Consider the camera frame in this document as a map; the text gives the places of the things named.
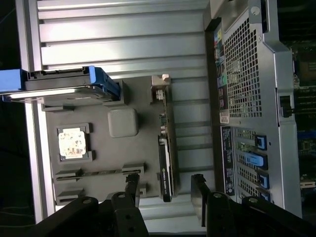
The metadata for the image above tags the blue card retention clip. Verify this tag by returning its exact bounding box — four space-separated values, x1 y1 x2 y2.
243 152 269 171
256 134 269 151
256 172 270 190
258 190 272 202

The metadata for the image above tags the blue rear label sticker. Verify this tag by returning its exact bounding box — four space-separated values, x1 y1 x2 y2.
221 125 234 196

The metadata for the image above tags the grey parts rack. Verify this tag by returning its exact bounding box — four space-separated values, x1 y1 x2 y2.
40 76 179 207

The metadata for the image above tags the silver CPU chip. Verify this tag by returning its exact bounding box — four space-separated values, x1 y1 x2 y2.
58 130 87 158

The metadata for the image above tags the green motherboard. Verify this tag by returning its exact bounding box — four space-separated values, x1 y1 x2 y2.
291 41 316 198

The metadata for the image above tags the open black PC case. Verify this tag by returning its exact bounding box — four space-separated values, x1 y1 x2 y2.
204 0 316 219

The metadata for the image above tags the silver hard disk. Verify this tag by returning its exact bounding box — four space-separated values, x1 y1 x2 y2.
4 70 117 104

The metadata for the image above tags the blue disk caddy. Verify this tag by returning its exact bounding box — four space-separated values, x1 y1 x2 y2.
0 65 122 103

